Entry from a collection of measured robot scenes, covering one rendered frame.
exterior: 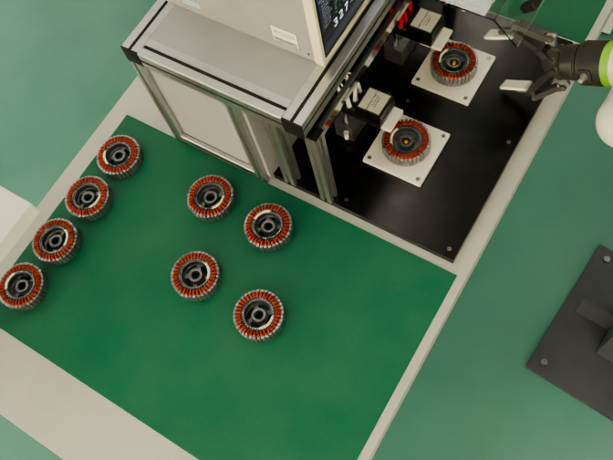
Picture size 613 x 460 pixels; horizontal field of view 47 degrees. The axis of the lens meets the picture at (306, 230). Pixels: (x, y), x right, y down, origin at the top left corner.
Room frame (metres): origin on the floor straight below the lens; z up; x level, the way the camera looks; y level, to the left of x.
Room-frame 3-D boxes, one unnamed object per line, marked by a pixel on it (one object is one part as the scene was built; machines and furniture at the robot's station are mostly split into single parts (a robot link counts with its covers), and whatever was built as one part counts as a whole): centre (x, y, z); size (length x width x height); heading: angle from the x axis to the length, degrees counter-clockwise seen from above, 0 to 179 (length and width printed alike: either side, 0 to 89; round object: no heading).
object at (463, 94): (0.94, -0.47, 0.78); 0.15 x 0.15 x 0.01; 41
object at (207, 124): (0.95, 0.13, 0.91); 0.28 x 0.03 x 0.32; 41
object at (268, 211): (0.71, 0.08, 0.77); 0.11 x 0.11 x 0.04
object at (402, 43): (1.05, -0.37, 0.80); 0.07 x 0.05 x 0.06; 131
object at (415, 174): (0.78, -0.28, 0.78); 0.15 x 0.15 x 0.01; 41
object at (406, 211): (0.87, -0.37, 0.76); 0.64 x 0.47 x 0.02; 131
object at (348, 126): (0.89, -0.19, 0.80); 0.07 x 0.05 x 0.06; 131
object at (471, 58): (0.94, -0.47, 0.80); 0.11 x 0.11 x 0.04
